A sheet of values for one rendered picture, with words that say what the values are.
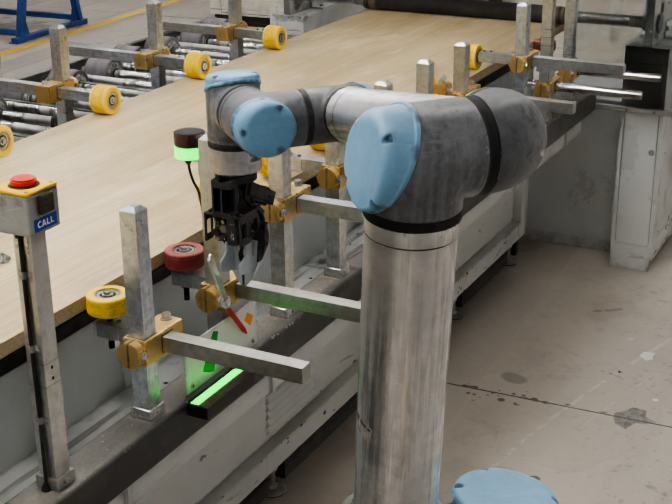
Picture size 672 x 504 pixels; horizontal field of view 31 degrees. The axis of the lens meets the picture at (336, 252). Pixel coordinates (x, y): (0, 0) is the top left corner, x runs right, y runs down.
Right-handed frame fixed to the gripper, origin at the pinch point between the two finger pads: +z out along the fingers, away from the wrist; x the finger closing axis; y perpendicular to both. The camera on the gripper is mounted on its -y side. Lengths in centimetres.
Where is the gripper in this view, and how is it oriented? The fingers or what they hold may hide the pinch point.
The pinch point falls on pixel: (246, 276)
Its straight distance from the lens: 215.3
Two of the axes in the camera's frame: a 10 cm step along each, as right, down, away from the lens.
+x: 9.0, 1.6, -4.1
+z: 0.1, 9.3, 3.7
